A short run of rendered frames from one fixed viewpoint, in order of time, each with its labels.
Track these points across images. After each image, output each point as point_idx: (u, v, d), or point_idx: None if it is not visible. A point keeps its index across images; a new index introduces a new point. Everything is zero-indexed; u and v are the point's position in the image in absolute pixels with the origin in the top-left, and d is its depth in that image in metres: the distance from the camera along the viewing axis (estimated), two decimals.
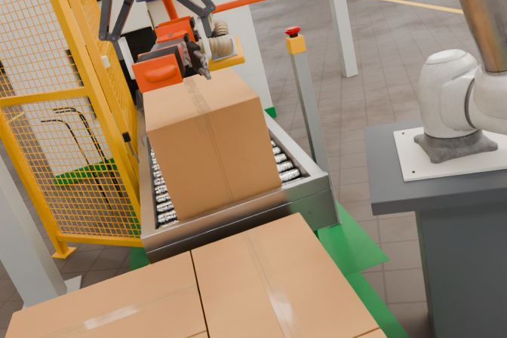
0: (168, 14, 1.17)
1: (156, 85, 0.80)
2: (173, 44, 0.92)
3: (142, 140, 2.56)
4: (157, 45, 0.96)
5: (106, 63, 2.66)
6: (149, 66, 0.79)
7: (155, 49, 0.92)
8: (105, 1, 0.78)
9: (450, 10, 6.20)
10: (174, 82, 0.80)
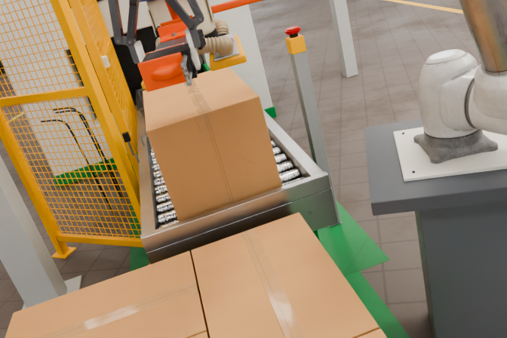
0: (170, 13, 1.17)
1: (163, 84, 0.80)
2: (178, 44, 0.92)
3: (142, 140, 2.56)
4: (161, 44, 0.96)
5: (106, 63, 2.66)
6: (156, 66, 0.79)
7: (160, 47, 0.93)
8: (112, 4, 0.78)
9: (450, 10, 6.20)
10: (180, 81, 0.80)
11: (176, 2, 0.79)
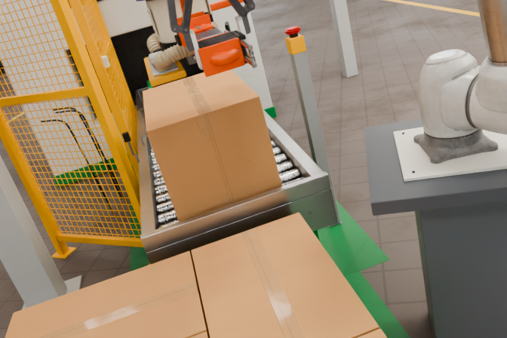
0: (182, 10, 1.20)
1: (221, 69, 0.84)
2: (216, 33, 0.96)
3: (142, 140, 2.56)
4: (195, 35, 0.99)
5: (106, 63, 2.66)
6: (215, 50, 0.82)
7: (198, 38, 0.96)
8: None
9: (450, 10, 6.20)
10: (238, 65, 0.84)
11: None
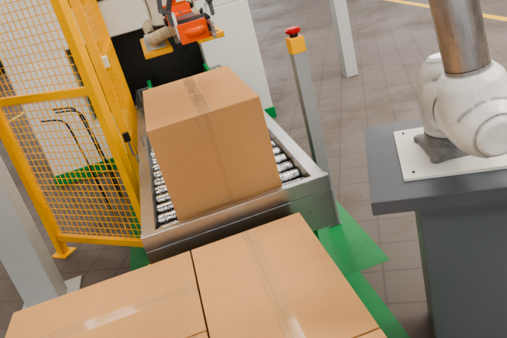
0: None
1: (192, 39, 1.20)
2: (192, 16, 1.32)
3: (142, 140, 2.56)
4: (177, 17, 1.35)
5: (106, 63, 2.66)
6: (188, 26, 1.19)
7: (179, 19, 1.32)
8: None
9: None
10: (204, 36, 1.21)
11: None
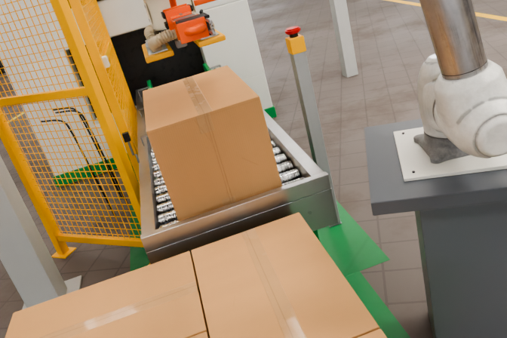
0: (170, 2, 1.56)
1: (192, 38, 1.20)
2: None
3: (142, 140, 2.56)
4: (177, 19, 1.35)
5: (106, 63, 2.66)
6: (188, 26, 1.18)
7: (179, 19, 1.32)
8: None
9: None
10: (204, 35, 1.20)
11: None
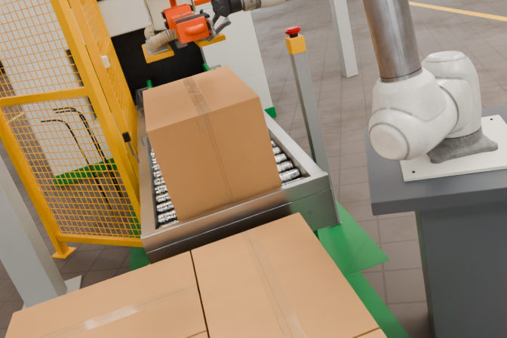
0: (170, 2, 1.56)
1: (192, 38, 1.20)
2: None
3: (142, 140, 2.56)
4: (177, 18, 1.35)
5: (106, 63, 2.66)
6: (188, 25, 1.18)
7: (179, 19, 1.32)
8: (220, 26, 1.59)
9: (450, 10, 6.20)
10: (204, 35, 1.20)
11: None
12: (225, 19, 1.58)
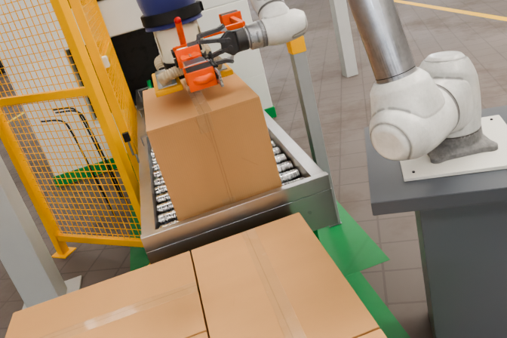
0: (180, 40, 1.61)
1: (201, 87, 1.24)
2: (201, 61, 1.36)
3: (142, 140, 2.56)
4: (187, 62, 1.40)
5: (106, 63, 2.66)
6: (197, 75, 1.23)
7: (188, 64, 1.36)
8: None
9: (450, 10, 6.20)
10: (213, 84, 1.25)
11: (210, 38, 1.59)
12: (230, 56, 1.62)
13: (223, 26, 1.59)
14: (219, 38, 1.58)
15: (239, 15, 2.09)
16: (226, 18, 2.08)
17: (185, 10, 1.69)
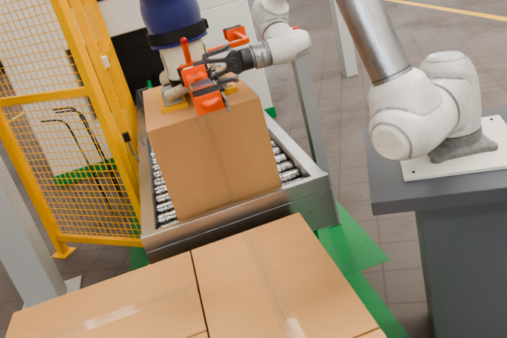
0: (185, 59, 1.63)
1: (208, 110, 1.27)
2: (207, 83, 1.39)
3: (142, 140, 2.56)
4: (193, 84, 1.42)
5: (106, 63, 2.66)
6: (204, 99, 1.26)
7: (195, 86, 1.39)
8: (228, 79, 1.66)
9: (450, 10, 6.20)
10: (219, 108, 1.27)
11: (216, 58, 1.62)
12: (235, 75, 1.65)
13: (228, 47, 1.61)
14: (225, 59, 1.61)
15: (243, 30, 2.12)
16: (230, 33, 2.11)
17: (190, 29, 1.71)
